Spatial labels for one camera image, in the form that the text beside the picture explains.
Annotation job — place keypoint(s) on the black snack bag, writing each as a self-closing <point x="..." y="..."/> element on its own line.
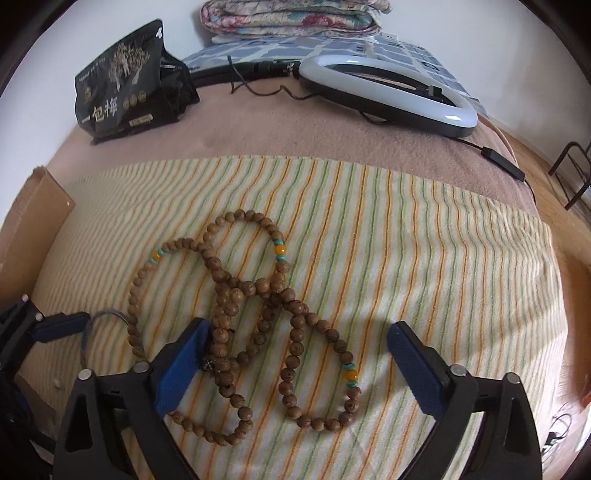
<point x="124" y="83"/>

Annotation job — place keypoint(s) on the cardboard box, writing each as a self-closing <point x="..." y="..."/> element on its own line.
<point x="32" y="217"/>

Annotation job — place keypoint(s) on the folded floral quilt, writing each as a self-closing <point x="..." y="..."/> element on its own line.
<point x="295" y="16"/>

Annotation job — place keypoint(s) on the brown blanket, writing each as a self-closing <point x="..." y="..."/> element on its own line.
<point x="300" y="129"/>

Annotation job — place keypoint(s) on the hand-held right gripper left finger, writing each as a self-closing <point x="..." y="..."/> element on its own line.
<point x="182" y="369"/>

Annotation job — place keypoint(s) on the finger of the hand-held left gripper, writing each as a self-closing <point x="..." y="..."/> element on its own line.
<point x="60" y="326"/>

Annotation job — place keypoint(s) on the black metal clothes rack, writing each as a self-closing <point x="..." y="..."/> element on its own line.
<point x="572" y="170"/>

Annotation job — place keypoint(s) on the yellow striped towel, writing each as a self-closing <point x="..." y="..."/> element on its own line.
<point x="369" y="240"/>

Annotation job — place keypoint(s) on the black tripod pole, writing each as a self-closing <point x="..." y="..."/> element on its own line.
<point x="240" y="73"/>

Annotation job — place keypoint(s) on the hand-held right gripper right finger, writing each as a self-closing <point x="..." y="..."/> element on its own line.
<point x="415" y="369"/>

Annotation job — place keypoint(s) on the thin metal bangle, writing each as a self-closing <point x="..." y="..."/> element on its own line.
<point x="87" y="337"/>

